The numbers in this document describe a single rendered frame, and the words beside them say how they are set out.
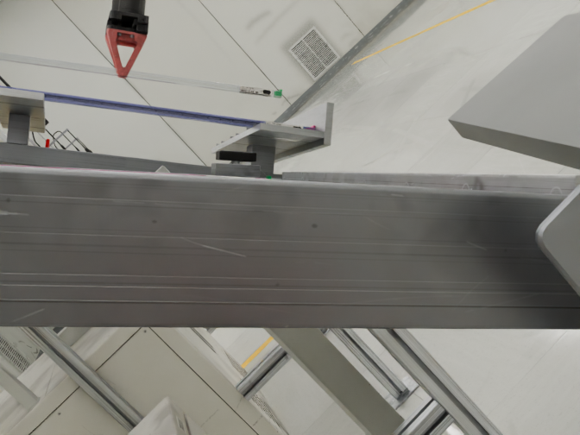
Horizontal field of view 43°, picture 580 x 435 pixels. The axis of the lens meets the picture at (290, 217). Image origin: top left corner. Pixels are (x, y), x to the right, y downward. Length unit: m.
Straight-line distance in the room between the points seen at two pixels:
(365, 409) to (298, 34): 7.64
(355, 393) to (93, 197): 1.04
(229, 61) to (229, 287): 8.28
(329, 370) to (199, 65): 7.38
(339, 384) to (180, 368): 0.62
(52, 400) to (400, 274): 1.55
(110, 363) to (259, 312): 1.51
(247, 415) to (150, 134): 6.71
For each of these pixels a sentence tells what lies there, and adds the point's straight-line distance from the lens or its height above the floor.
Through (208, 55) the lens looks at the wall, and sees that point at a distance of 8.55.
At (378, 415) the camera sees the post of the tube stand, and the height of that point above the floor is 0.28.
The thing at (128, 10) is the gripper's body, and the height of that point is 1.07.
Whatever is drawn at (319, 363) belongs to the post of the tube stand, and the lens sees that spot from 1.27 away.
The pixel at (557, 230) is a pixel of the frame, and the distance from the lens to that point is 0.30.
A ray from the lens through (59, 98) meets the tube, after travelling 1.10.
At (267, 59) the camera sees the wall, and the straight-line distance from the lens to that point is 8.65.
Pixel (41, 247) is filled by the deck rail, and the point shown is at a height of 0.88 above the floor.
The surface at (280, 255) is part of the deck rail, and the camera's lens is 0.31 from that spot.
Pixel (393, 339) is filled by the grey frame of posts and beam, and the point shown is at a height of 0.44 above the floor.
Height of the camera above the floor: 0.88
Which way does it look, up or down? 12 degrees down
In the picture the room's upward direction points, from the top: 43 degrees counter-clockwise
